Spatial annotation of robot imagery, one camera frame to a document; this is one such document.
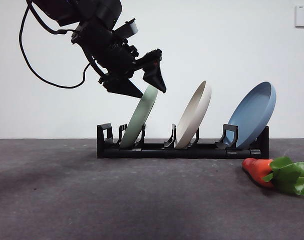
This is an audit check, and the green round plate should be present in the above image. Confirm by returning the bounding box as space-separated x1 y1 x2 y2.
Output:
119 85 159 148

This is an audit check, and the orange carrot with green leaves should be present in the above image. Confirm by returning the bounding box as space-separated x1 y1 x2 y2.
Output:
241 156 304 197

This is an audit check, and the beige round plate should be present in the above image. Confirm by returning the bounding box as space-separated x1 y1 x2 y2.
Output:
174 80 212 149

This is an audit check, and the black plate rack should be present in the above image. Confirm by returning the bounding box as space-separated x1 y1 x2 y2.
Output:
96 123 269 160

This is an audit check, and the blue round plate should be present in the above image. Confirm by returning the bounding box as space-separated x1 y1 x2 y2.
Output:
227 81 277 149

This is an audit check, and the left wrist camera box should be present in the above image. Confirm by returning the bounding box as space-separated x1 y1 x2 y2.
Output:
113 18 139 40

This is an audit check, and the short black cable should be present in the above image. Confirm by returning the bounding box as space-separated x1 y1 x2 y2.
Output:
28 0 76 36

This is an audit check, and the long black looping cable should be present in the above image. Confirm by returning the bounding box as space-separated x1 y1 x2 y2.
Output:
18 0 104 89

